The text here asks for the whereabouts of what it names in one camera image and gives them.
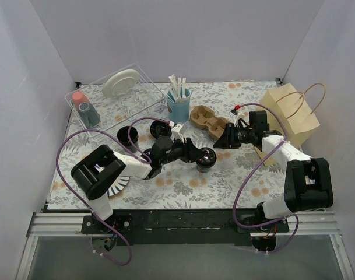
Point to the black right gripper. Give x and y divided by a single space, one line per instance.
228 135

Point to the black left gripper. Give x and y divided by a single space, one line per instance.
189 149

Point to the black plastic cup lid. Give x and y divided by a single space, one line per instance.
208 159

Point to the dark paper coffee cup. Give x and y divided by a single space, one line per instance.
202 169

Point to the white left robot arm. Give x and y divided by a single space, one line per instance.
97 172

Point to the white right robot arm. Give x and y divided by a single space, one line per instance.
307 184

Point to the brown paper takeout bag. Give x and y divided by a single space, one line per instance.
295 115

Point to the floral patterned table mat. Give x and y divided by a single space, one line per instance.
237 178

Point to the brown pulp cup carrier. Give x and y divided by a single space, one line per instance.
205 118

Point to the blue cylindrical holder cup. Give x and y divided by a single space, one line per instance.
178 112

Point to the white wrapped straw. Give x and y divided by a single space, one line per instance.
179 89
174 87
183 92

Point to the blue striped white plate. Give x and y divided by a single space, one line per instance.
117 186

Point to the white ceramic plate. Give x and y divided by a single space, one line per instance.
120 83

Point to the teal plastic cup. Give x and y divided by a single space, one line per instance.
88 115

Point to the pink plastic cup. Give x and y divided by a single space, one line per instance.
80 101

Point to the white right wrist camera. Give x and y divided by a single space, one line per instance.
238 117

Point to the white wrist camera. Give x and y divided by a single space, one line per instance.
238 117
177 130

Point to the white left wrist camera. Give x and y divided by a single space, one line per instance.
177 130

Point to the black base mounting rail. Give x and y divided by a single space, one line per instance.
180 226

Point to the clear wire dish rack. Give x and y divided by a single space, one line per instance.
145 99

